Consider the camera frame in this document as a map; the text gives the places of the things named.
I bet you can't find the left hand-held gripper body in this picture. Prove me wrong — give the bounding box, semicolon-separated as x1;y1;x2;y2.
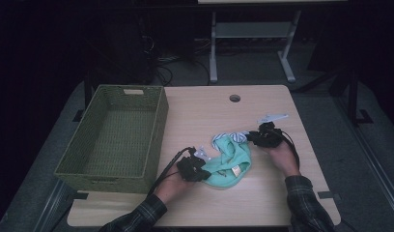
176;146;212;182

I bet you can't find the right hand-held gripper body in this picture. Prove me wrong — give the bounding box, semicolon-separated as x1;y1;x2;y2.
256;113;289;149

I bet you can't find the mint green striped garment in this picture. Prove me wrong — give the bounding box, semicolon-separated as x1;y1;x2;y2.
201;130;253;189

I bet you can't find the green woven basket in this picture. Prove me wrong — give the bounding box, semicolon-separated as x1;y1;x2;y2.
53;84;170;194

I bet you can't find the person's left hand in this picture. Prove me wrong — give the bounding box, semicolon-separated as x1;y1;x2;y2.
153;164;195;205

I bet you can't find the person's right hand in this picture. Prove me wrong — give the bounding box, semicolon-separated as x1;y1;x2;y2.
263;139;301;178

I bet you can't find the black metal stand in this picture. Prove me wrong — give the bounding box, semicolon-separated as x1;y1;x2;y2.
329;67;375;127

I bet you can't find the right hand-held gripper black cable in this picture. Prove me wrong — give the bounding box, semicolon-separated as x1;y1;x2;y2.
279;129;301;169

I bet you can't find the bundle of black cables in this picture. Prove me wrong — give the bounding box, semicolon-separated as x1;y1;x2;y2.
140;35;212;86

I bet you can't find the grey metal rail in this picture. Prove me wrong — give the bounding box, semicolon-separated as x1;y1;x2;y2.
32;179;69;232
333;96;394;223

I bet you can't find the white desk with metal frame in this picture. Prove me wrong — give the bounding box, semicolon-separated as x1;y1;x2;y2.
197;0;348;84

